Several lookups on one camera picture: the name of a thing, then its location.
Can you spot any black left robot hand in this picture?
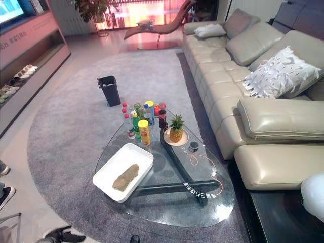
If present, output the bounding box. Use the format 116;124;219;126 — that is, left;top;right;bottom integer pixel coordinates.
37;225;87;243

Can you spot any white rectangular tray basket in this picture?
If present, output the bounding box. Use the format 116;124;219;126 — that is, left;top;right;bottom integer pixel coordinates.
92;143;154;203

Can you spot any person's foot black shoe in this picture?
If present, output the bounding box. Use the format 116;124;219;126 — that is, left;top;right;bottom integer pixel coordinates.
0;186;17;211

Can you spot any person's foot grey shoe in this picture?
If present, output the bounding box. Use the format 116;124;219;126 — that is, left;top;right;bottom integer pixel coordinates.
0;160;12;177

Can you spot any grey oval rug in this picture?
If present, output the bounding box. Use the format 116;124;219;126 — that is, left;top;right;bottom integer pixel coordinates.
26;49;251;243

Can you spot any glass coffee table black base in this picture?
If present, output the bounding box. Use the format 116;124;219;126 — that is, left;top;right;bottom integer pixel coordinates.
94;108;236;228

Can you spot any clear bottle red label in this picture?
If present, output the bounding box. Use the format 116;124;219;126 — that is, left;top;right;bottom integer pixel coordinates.
123;113;136;140

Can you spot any yellow chips can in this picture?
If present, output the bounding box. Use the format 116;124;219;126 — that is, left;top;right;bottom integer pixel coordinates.
138;119;152;147

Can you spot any green bottle yellow cap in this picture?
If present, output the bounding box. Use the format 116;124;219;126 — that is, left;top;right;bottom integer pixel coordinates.
131;111;141;133

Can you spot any black trash bin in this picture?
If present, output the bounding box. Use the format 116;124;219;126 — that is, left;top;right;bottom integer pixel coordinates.
96;75;122;107

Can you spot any yellow lid can blue label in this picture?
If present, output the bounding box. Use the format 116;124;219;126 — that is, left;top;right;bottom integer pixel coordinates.
143;100;155;127

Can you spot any pale green shoe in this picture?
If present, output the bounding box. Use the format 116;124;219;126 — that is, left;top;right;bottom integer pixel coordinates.
0;84;20;100

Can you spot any dark cola bottle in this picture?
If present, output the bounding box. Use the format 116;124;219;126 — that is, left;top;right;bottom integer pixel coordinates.
158;109;168;129

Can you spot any pineapple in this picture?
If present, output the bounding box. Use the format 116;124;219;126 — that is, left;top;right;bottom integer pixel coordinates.
169;114;185;143

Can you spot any round wooden plate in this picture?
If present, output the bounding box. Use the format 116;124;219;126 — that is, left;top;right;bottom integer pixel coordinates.
163;128;190;146

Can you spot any white slipper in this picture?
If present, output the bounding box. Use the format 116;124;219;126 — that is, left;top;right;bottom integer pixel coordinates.
23;64;39;76
13;70;31;82

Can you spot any long low tv cabinet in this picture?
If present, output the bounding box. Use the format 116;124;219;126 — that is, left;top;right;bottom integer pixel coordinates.
0;10;72;139

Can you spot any black side table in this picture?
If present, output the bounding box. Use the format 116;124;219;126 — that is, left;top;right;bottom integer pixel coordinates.
249;188;324;243

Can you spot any beige leather sofa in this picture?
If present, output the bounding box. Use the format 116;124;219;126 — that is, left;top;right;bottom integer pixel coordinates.
182;8;324;192

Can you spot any green potted plant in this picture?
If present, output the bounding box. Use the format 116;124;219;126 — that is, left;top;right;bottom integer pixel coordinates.
74;0;110;23

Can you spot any television screen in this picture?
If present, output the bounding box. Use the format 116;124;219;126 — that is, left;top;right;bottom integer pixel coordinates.
0;0;26;25

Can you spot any brown lounge chair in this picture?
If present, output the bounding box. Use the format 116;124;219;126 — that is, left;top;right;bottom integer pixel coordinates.
124;0;196;49

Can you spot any small white feathered pillow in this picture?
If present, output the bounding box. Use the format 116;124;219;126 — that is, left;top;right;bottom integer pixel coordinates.
193;23;227;39

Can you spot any white rounded blurry object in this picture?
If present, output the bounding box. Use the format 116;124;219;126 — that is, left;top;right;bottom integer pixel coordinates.
300;173;324;224

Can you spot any large white feathered pillow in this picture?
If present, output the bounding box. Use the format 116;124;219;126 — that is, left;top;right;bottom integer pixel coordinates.
242;46;322;99

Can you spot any grey sofa cushion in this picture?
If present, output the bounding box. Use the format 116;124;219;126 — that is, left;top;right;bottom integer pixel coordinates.
222;8;261;40

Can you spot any dark grey cabinet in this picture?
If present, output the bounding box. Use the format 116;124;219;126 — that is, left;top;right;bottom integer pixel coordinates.
267;0;324;41

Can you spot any grey metal frame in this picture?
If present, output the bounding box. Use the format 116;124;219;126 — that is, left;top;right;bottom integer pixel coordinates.
0;212;22;243

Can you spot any thin orange cable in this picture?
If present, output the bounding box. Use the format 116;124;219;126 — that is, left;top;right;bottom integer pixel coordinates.
189;153;224;196

